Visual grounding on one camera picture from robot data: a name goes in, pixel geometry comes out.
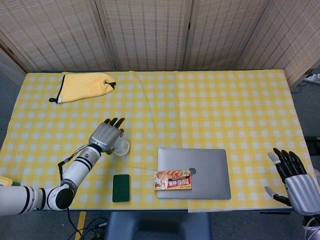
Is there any woven bamboo screen panel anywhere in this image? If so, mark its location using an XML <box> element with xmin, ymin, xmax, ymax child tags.
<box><xmin>0</xmin><ymin>0</ymin><xmax>117</xmax><ymax>74</ymax></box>
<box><xmin>182</xmin><ymin>0</ymin><xmax>272</xmax><ymax>71</ymax></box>
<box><xmin>236</xmin><ymin>0</ymin><xmax>320</xmax><ymax>88</ymax></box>
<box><xmin>94</xmin><ymin>0</ymin><xmax>195</xmax><ymax>72</ymax></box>
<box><xmin>0</xmin><ymin>39</ymin><xmax>27</xmax><ymax>82</ymax></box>

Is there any orange curry box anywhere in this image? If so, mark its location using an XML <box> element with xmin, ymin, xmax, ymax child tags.
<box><xmin>153</xmin><ymin>169</ymin><xmax>193</xmax><ymax>192</ymax></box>

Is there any yellow white checked tablecloth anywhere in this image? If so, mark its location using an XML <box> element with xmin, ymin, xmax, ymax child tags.
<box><xmin>0</xmin><ymin>69</ymin><xmax>320</xmax><ymax>214</ymax></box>

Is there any black floor cables bundle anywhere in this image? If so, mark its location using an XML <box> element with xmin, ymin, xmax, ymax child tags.
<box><xmin>66</xmin><ymin>209</ymin><xmax>110</xmax><ymax>240</ymax></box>

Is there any yellow towel with black trim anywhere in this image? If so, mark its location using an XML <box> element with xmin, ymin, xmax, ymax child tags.
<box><xmin>48</xmin><ymin>72</ymin><xmax>117</xmax><ymax>104</ymax></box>

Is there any grey closed laptop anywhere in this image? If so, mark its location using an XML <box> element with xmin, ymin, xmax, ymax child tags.
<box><xmin>156</xmin><ymin>148</ymin><xmax>232</xmax><ymax>201</ymax></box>

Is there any yellow plastic container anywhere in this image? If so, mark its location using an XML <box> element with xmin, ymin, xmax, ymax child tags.
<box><xmin>0</xmin><ymin>175</ymin><xmax>13</xmax><ymax>187</ymax></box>

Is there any yellow floor tape strip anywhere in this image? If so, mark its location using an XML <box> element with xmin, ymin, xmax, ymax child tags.
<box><xmin>74</xmin><ymin>211</ymin><xmax>87</xmax><ymax>240</ymax></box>

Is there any white power strip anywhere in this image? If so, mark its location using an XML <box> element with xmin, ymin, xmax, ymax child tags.
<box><xmin>304</xmin><ymin>73</ymin><xmax>320</xmax><ymax>85</ymax></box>

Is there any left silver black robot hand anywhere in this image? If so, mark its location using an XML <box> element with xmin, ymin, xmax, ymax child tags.
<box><xmin>88</xmin><ymin>117</ymin><xmax>126</xmax><ymax>155</ymax></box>

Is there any green scouring sponge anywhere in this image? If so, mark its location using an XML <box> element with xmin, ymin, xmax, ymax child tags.
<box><xmin>112</xmin><ymin>174</ymin><xmax>132</xmax><ymax>203</ymax></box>

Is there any dark blue chair seat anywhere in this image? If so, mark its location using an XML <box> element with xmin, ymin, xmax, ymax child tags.
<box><xmin>104</xmin><ymin>211</ymin><xmax>213</xmax><ymax>240</ymax></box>

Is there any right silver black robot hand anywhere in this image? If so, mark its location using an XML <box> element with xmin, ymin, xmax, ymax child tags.
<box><xmin>264</xmin><ymin>147</ymin><xmax>320</xmax><ymax>216</ymax></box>

